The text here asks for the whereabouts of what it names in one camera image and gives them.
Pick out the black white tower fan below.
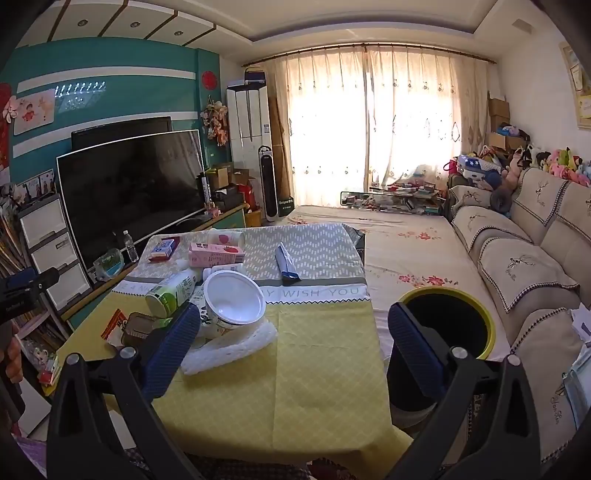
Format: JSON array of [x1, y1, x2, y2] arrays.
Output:
[[257, 145, 278, 224]]

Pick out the white cup with strawberry print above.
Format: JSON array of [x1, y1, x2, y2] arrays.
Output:
[[207, 229, 245, 247]]

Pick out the hanging artificial flowers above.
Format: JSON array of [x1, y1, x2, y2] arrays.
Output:
[[201, 99, 230, 146]]

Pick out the white foam net sleeve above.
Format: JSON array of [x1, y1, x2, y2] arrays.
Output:
[[180, 320, 278, 377]]

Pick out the tall black box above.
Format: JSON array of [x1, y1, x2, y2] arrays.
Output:
[[198, 173, 213, 213]]

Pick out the pink wall poster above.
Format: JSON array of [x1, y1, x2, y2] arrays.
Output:
[[13, 89, 57, 136]]

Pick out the papers on sofa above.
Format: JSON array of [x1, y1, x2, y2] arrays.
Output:
[[561, 305, 591, 430]]

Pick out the pink milk carton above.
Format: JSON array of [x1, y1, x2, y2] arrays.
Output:
[[188, 242, 245, 268]]

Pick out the framed wall picture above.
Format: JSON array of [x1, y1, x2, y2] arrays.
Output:
[[558, 41, 591, 127]]

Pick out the white standing air conditioner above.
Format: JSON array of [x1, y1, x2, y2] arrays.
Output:
[[225, 84, 271, 213]]

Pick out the red flat packet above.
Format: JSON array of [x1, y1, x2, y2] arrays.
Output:
[[148, 236, 181, 263]]

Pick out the pile of colourful packets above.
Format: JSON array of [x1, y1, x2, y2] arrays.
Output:
[[37, 351, 63, 395]]

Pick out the white paper bowl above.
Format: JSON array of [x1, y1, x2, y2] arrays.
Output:
[[202, 270, 267, 341]]

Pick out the yellow grey patterned tablecloth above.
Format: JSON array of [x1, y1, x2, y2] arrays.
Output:
[[55, 223, 414, 467]]

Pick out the red snack wrapper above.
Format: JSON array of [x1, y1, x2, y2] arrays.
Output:
[[102, 308, 130, 344]]

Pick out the large curved television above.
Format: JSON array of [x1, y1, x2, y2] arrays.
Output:
[[56, 129, 208, 273]]

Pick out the red wall hanging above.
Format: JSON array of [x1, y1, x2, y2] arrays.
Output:
[[0, 83, 12, 171]]

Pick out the brown curtain rod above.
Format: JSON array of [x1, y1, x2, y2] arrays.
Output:
[[242, 42, 497, 69]]

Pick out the blue star print cushion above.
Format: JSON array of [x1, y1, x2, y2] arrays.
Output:
[[457, 154, 502, 185]]

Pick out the open cardboard boxes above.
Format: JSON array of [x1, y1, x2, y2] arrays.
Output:
[[205, 164, 250, 190]]

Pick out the white plastic drawer unit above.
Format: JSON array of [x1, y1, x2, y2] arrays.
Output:
[[16, 194, 93, 312]]

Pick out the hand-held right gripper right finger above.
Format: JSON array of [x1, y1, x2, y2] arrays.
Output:
[[387, 302, 541, 480]]

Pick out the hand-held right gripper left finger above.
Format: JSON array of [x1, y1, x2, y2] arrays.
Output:
[[46, 302, 204, 480]]

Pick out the green white drink bottle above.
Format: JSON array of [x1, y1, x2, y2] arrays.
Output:
[[145, 268, 204, 319]]

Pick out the black bin with yellow rim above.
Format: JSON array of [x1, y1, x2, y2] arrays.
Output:
[[389, 286, 497, 430]]

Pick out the person's left hand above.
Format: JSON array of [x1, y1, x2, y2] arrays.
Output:
[[0, 323, 24, 385]]

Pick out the sheer embroidered curtain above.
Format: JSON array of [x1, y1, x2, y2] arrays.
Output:
[[364, 44, 490, 195], [265, 46, 368, 210]]

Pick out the black flat television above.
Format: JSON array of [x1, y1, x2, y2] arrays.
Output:
[[71, 116, 172, 151]]

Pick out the standing photo frames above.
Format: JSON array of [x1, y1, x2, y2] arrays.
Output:
[[21, 170, 56, 197]]

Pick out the stack of cardboard boxes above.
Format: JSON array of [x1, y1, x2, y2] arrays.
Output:
[[487, 97, 527, 153]]

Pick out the cluttered glass coffee table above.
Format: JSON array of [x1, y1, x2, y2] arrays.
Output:
[[339, 182, 451, 215]]

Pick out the pile of plush toys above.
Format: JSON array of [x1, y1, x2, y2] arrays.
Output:
[[508, 145, 591, 188]]

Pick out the beige sofa with embroidered covers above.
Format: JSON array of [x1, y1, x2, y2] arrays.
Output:
[[445, 166, 591, 462]]

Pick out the blue grey squeezed tube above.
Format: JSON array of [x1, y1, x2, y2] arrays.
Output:
[[274, 243, 301, 282]]

